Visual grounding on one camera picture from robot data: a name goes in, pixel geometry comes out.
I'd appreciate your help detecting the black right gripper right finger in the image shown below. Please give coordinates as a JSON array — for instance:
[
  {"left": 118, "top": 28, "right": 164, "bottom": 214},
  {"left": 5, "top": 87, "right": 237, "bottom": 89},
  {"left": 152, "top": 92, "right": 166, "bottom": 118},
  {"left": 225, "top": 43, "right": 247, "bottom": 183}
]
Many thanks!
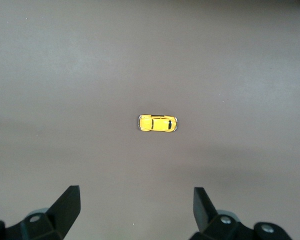
[{"left": 189, "top": 186, "right": 294, "bottom": 240}]

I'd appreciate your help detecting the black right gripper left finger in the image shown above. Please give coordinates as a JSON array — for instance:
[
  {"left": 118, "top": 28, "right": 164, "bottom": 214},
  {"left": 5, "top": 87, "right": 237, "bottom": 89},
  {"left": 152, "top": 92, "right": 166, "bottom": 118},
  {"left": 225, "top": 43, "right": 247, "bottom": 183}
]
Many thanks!
[{"left": 0, "top": 185, "right": 81, "bottom": 240}]

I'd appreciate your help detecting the yellow beetle toy car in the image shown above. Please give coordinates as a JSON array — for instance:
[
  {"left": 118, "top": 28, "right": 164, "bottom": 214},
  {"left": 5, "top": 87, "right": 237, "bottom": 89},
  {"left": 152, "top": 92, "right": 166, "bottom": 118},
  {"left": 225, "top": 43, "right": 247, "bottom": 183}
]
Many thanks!
[{"left": 137, "top": 114, "right": 179, "bottom": 133}]

